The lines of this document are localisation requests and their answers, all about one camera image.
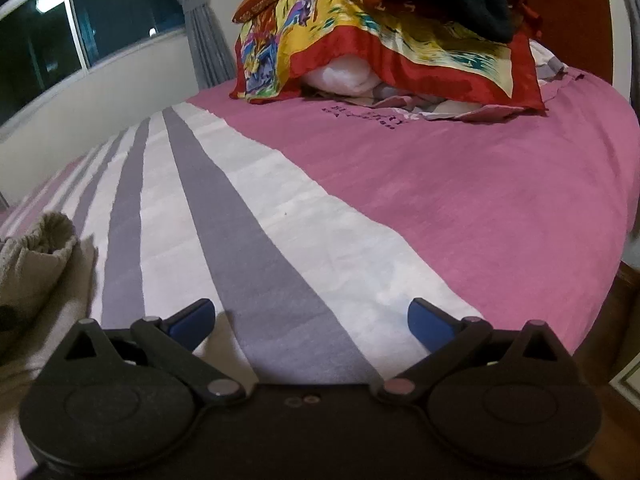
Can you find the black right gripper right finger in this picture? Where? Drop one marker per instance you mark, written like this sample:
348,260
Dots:
531,354

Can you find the colourful red yellow pillow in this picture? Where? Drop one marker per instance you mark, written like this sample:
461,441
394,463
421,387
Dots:
291,38

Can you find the pink striped bed sheet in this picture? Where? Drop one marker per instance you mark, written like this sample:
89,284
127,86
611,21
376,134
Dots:
311,225

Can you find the grey curtain right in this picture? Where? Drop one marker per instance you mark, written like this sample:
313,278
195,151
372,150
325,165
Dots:
211,57

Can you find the window with white frame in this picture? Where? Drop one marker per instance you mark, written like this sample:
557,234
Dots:
44,42

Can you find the grey pants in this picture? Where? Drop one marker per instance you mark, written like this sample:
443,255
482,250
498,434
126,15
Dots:
46,287

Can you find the red wooden headboard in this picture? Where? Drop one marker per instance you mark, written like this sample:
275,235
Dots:
579,32

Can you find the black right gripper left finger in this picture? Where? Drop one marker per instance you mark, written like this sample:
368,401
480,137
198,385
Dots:
150,364

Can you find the white pillow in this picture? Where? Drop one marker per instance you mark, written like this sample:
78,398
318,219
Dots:
348,75

